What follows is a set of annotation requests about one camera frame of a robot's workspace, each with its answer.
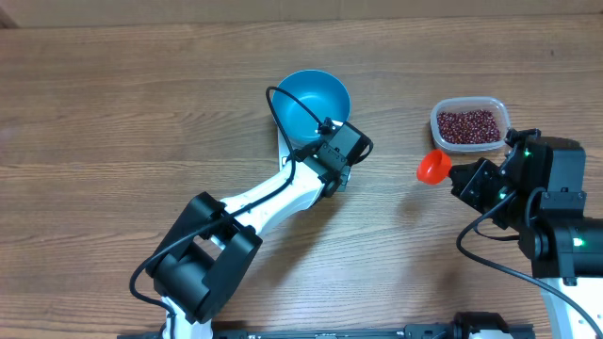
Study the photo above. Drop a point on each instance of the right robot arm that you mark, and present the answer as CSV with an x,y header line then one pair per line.
x,y
537,191

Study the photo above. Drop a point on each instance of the red measuring scoop blue handle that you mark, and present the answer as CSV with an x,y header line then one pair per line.
x,y
434,168

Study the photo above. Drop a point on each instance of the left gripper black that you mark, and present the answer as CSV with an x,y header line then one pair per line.
x,y
346,176

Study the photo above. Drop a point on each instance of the white digital kitchen scale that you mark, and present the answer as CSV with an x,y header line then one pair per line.
x,y
283,151

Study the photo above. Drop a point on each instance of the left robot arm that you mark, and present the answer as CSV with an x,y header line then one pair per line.
x,y
204,256

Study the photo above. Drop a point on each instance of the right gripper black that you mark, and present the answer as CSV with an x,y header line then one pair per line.
x,y
469,185

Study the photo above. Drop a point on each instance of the blue plastic bowl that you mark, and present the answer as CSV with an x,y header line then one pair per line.
x,y
324,94

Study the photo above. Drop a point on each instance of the red adzuki beans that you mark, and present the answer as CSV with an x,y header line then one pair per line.
x,y
470,127

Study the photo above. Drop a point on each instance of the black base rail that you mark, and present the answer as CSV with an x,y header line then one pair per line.
x,y
465,325

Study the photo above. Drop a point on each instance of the clear plastic food container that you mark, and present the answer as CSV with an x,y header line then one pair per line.
x,y
464,105

